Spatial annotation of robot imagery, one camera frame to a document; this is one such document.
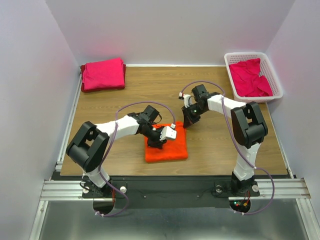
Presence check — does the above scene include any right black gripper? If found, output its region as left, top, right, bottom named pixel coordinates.
left=181, top=103, right=207, bottom=128

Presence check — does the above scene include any orange t shirt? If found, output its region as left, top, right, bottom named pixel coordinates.
left=144, top=121, right=188, bottom=163

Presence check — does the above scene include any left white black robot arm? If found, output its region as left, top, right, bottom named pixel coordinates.
left=65, top=105, right=167, bottom=197

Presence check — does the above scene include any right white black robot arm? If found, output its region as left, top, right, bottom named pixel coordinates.
left=178, top=84, right=268, bottom=195

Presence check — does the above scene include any crumpled pink t shirt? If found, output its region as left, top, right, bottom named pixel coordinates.
left=229, top=58, right=273, bottom=98

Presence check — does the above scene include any folded pink t shirt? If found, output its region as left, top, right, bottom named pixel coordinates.
left=82, top=57, right=125, bottom=91

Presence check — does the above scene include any pink plastic basket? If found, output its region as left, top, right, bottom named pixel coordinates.
left=224, top=52, right=283, bottom=103

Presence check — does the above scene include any folded dark red t shirt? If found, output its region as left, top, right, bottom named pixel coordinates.
left=79, top=62, right=127, bottom=93

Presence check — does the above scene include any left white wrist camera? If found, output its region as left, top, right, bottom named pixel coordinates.
left=160, top=123, right=177, bottom=141

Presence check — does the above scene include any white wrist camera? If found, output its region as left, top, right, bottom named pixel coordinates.
left=160, top=123, right=177, bottom=141
left=178, top=92, right=193, bottom=108

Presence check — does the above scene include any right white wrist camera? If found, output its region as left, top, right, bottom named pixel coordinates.
left=178, top=92, right=193, bottom=108

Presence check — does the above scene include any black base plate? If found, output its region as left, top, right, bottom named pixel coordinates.
left=42, top=176, right=260, bottom=214

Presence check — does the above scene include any aluminium frame rail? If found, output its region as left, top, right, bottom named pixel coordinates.
left=31, top=66, right=320, bottom=240

